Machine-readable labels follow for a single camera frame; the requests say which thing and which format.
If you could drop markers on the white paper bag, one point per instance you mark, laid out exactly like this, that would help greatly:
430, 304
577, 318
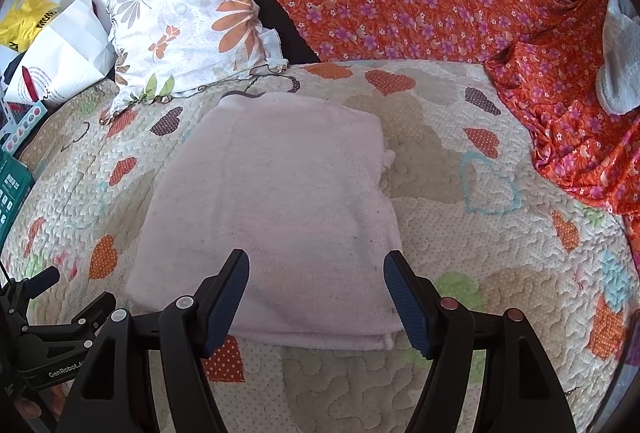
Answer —
70, 48

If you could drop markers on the white floral pillow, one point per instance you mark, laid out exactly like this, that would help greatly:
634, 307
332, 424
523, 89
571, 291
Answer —
190, 28

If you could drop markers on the white box with coloured dots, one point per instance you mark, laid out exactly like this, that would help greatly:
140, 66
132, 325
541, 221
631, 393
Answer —
22, 123

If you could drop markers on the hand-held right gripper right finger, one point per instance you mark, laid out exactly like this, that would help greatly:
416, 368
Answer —
407, 308

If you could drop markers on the yellow plastic bag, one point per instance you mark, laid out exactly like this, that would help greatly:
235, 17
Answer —
30, 20

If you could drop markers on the grey white fleece cloth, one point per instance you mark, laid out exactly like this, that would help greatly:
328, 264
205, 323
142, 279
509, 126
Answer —
620, 68

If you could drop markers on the heart pattern quilted blanket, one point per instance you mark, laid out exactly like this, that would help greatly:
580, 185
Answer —
475, 243

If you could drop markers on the teal box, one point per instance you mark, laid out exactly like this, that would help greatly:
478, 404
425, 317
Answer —
12, 193

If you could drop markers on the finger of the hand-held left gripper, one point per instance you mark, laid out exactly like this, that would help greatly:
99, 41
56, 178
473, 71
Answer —
45, 281
97, 310

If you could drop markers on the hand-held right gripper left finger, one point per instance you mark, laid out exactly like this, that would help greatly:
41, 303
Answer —
225, 308

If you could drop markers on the pale pink knit garment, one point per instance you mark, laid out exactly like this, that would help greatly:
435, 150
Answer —
275, 203

